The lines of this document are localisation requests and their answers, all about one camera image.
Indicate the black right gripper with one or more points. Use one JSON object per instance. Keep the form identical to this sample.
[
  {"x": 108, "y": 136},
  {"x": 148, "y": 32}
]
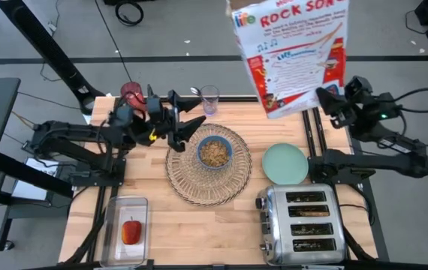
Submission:
[{"x": 351, "y": 110}]

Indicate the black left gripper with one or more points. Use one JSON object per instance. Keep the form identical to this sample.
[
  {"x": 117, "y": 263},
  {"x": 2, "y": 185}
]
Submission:
[{"x": 161, "y": 120}]

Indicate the metal spoon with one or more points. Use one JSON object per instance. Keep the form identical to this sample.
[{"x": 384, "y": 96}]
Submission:
[{"x": 195, "y": 90}]

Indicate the blue bowl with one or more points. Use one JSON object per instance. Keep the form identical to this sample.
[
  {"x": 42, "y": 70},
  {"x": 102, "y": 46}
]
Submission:
[{"x": 199, "y": 152}]

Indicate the white red cereal box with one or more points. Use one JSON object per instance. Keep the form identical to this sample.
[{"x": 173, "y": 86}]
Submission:
[{"x": 293, "y": 56}]

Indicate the green plate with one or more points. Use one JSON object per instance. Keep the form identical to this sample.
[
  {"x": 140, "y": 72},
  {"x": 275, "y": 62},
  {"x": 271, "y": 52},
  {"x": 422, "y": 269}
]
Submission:
[{"x": 285, "y": 165}]

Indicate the red apple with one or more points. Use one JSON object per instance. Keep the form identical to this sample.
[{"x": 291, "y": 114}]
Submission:
[{"x": 131, "y": 232}]

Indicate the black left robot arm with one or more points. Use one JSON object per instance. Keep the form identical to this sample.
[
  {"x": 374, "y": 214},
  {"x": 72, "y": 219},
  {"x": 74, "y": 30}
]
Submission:
[{"x": 71, "y": 135}]

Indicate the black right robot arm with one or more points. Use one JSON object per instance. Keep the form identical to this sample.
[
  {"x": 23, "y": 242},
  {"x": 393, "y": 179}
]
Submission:
[{"x": 368, "y": 161}]

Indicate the clear drinking glass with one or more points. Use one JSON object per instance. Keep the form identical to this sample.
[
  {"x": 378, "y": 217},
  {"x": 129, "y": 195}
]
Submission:
[{"x": 210, "y": 105}]

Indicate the brown cereal flakes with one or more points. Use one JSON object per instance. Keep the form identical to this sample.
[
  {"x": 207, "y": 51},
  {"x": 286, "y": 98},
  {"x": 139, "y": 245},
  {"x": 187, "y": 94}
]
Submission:
[{"x": 214, "y": 153}]

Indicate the red plastic cup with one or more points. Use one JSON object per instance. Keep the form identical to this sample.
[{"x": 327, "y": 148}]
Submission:
[{"x": 131, "y": 90}]

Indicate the round woven placemat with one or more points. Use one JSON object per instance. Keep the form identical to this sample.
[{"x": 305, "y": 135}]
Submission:
[{"x": 206, "y": 187}]

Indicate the clear plastic container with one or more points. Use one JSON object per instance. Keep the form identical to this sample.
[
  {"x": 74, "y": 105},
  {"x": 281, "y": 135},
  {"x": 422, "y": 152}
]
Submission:
[{"x": 139, "y": 210}]

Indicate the silver four-slot toaster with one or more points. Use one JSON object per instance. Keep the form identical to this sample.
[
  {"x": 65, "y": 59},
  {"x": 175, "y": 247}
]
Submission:
[{"x": 276, "y": 210}]

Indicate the black stand base beam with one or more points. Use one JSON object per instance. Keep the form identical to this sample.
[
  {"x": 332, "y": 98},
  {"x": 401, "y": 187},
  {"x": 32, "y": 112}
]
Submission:
[{"x": 30, "y": 176}]

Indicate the white paper sheet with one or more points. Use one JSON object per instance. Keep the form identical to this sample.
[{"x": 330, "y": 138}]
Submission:
[{"x": 30, "y": 191}]

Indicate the black stand post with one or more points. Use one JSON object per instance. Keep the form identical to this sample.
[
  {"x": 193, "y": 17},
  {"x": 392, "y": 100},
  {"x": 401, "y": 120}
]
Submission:
[{"x": 49, "y": 48}]

